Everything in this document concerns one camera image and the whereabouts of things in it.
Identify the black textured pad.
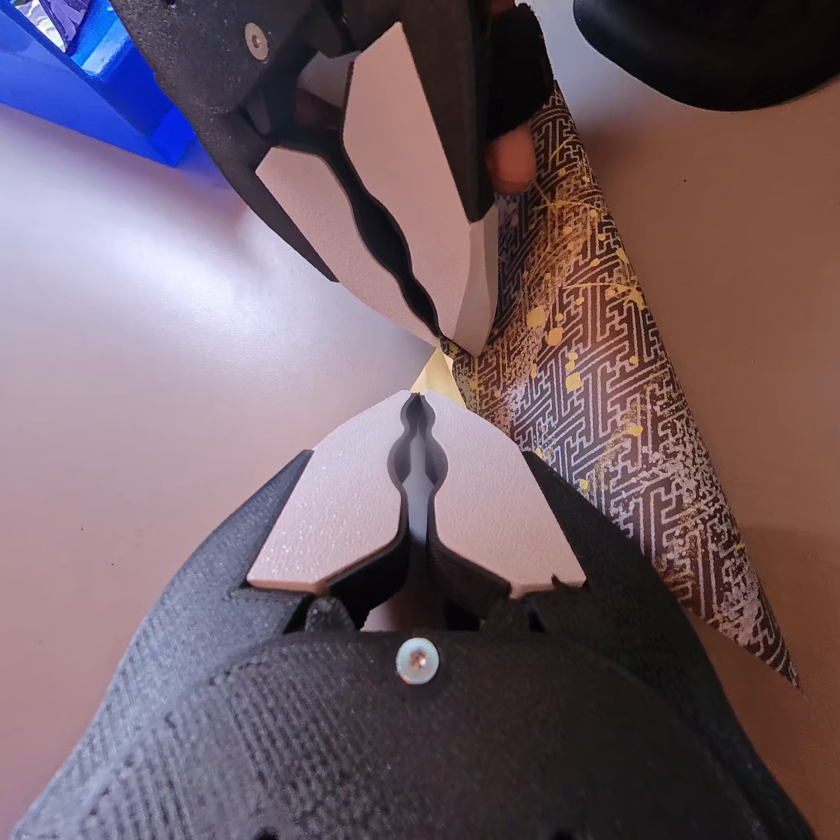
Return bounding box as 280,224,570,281
573,0,840,114

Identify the purple crane patterned paper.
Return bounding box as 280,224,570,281
10,0,94,55

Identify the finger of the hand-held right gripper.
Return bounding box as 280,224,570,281
342,21,501,355
255,143,443,346

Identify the yellow backed black patterned paper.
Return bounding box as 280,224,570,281
409,86,800,686

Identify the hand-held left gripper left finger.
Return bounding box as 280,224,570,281
247,392,418,628

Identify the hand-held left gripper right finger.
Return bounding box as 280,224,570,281
420,390,589,628

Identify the person's right hand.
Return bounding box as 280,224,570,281
485,119,540,196

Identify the blue plastic bin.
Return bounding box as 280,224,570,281
0,0,232,169

